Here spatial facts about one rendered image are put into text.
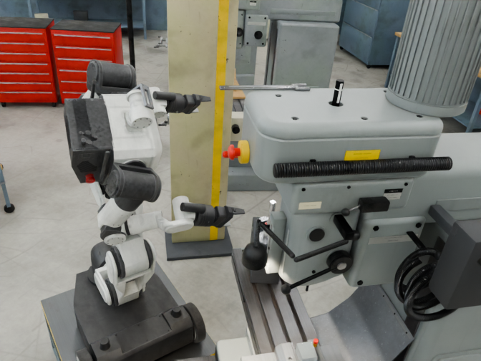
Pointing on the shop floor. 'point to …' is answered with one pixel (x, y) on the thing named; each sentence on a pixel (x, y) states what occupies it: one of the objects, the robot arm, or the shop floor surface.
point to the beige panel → (203, 59)
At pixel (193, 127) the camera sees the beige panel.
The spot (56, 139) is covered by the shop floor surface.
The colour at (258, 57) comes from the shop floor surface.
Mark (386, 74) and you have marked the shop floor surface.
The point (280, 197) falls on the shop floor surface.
